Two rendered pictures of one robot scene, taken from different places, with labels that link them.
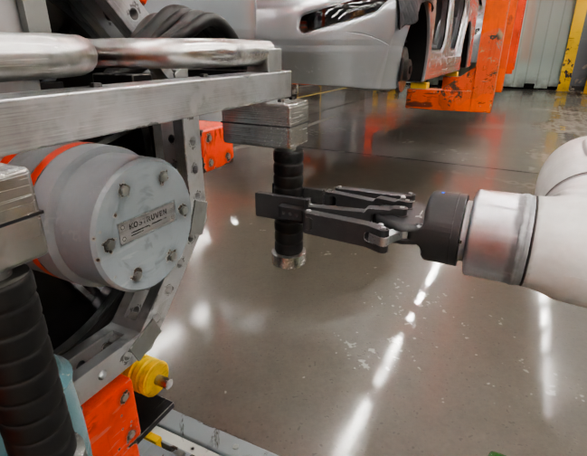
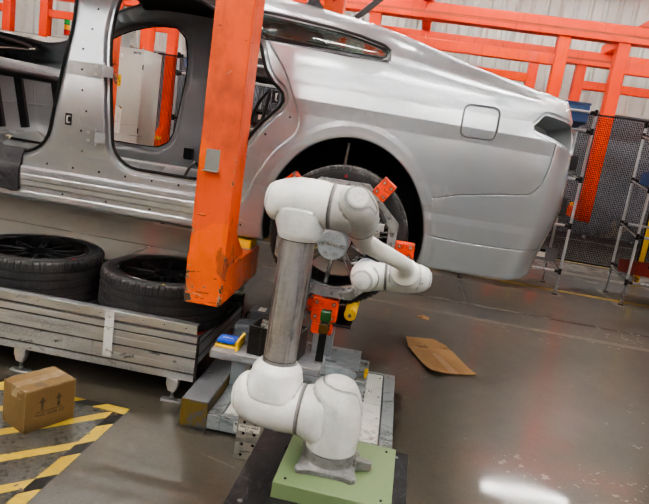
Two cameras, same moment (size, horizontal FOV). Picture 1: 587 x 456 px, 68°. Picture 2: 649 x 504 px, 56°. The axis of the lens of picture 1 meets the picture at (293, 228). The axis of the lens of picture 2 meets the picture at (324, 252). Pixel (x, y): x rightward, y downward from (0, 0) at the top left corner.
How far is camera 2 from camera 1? 237 cm
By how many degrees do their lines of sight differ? 67
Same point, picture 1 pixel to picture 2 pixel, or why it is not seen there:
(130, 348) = (342, 293)
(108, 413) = (327, 304)
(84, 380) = (326, 289)
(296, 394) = (447, 436)
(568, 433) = not seen: outside the picture
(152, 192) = (334, 238)
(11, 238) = not seen: hidden behind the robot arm
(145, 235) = (329, 246)
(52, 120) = not seen: hidden behind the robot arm
